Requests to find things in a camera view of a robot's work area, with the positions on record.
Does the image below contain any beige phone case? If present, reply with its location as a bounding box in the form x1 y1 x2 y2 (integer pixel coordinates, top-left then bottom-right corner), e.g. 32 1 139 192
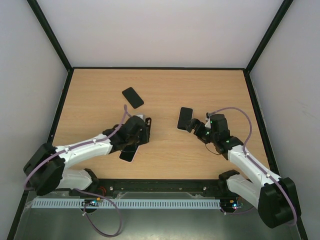
176 106 196 131

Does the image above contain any black smartphone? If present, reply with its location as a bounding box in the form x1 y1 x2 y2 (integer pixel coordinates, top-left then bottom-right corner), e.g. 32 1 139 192
119 146 140 163

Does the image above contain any pink phone case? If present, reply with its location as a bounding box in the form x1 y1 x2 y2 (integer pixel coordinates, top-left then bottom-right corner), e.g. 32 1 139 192
118 146 141 164

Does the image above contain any black phone face down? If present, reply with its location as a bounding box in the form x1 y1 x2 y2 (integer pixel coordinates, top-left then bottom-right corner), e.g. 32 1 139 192
122 87 144 109

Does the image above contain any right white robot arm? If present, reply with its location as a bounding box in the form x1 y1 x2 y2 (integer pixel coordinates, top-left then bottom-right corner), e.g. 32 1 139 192
185 114 301 228

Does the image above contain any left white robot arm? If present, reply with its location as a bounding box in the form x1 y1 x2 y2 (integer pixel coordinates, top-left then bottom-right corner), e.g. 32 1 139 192
23 115 152 196

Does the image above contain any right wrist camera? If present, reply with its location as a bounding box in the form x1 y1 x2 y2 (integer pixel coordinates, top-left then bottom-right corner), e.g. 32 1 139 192
205 112 213 129

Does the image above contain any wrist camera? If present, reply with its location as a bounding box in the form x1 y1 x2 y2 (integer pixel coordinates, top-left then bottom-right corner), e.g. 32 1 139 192
205 112 213 129
137 114 146 120

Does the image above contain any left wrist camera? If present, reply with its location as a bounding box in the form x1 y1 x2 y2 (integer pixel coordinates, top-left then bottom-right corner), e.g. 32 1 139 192
137 114 146 120

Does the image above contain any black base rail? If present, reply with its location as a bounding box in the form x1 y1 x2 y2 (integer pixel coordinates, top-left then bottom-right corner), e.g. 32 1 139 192
85 178 239 199

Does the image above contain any white slotted cable duct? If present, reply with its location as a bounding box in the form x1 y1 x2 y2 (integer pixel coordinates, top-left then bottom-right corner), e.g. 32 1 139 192
31 198 221 210

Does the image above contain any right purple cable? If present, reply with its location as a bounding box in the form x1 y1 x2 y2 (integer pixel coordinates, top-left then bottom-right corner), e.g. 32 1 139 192
207 106 300 226

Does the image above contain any black metal frame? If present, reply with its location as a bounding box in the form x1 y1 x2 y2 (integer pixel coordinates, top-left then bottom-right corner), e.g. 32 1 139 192
6 0 309 240

